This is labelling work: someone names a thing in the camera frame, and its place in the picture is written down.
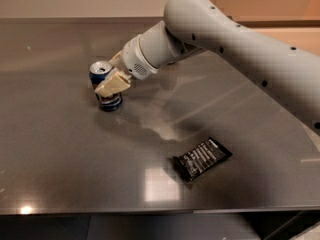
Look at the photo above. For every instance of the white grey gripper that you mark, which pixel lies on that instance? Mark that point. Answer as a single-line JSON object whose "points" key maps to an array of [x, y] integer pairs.
{"points": [[134, 61]]}

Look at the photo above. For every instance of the blue pepsi can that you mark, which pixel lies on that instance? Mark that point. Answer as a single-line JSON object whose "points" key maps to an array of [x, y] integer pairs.
{"points": [[98, 72]]}

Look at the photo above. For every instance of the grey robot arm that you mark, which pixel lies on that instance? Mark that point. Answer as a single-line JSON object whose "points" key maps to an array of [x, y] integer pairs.
{"points": [[289, 75]]}

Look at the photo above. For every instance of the black snack bar wrapper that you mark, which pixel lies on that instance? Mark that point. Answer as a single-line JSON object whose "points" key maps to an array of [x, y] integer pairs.
{"points": [[201, 158]]}

